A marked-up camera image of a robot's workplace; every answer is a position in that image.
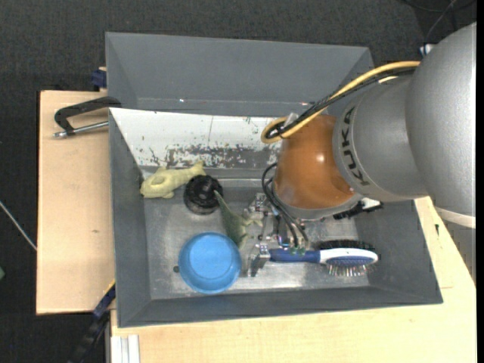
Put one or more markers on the black round ribbed cap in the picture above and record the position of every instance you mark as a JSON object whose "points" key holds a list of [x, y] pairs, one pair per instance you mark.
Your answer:
{"points": [[202, 195]]}

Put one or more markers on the pale brown flat board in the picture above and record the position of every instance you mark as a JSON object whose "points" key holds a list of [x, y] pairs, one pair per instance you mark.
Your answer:
{"points": [[73, 210]]}

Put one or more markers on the black cylinder on white bracket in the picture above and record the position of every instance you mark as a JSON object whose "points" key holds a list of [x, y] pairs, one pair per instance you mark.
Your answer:
{"points": [[357, 207]]}

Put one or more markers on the yellow toy fish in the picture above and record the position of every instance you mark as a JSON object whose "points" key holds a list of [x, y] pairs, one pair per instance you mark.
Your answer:
{"points": [[166, 183]]}

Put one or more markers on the blue bowl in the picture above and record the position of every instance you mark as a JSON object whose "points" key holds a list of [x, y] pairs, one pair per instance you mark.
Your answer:
{"points": [[209, 262]]}

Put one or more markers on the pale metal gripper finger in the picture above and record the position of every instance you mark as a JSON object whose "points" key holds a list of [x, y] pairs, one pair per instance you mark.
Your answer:
{"points": [[259, 202], [258, 258]]}

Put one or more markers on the blue and white hairbrush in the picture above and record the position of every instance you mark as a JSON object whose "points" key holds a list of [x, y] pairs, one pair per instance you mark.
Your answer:
{"points": [[346, 257]]}

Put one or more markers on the grey metal bin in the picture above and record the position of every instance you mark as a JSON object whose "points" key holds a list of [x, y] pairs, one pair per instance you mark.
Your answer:
{"points": [[227, 74]]}

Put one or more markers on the green toy lizard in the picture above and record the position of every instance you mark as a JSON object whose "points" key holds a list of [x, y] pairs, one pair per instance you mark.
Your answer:
{"points": [[233, 221]]}

